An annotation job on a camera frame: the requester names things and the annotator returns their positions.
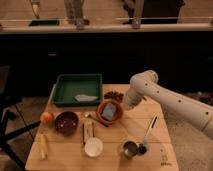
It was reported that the black and white ladle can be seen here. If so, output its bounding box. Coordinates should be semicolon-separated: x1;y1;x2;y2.
138;116;157;155

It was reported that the red apple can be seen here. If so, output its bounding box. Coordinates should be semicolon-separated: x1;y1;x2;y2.
40;112;54;125

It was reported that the metal spoon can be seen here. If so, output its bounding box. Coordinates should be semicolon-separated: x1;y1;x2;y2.
83;111;110;128

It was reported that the bunch of dark grapes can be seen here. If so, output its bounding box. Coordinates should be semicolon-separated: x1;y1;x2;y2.
104;91;124;102

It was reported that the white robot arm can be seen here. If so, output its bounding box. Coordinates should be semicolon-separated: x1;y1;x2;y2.
123;70;213;140

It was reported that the white crumpled paper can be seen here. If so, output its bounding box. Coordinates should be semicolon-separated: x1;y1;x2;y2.
74;94;98;102

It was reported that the black chair frame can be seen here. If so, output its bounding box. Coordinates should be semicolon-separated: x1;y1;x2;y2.
0;65;42;169

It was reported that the small metal cup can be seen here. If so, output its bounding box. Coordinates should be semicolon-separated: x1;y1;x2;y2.
123;141;138;158

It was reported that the blue sponge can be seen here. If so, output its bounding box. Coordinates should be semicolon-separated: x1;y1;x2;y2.
102;103;116;121

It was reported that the dark red bowl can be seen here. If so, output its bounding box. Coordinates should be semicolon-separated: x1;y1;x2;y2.
55;111;79;136

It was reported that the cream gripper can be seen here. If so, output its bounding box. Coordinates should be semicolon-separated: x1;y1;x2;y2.
123;94;142;110

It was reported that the orange clay bowl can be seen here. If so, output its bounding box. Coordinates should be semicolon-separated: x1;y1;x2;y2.
96;100;123;125

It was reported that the green box on shelf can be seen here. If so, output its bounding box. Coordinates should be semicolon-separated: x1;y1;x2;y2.
29;19;60;26

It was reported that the white round cup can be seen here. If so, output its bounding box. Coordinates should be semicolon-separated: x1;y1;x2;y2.
84;137;103;158

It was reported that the green plastic tray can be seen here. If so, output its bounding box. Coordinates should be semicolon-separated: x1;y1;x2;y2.
52;74;103;107

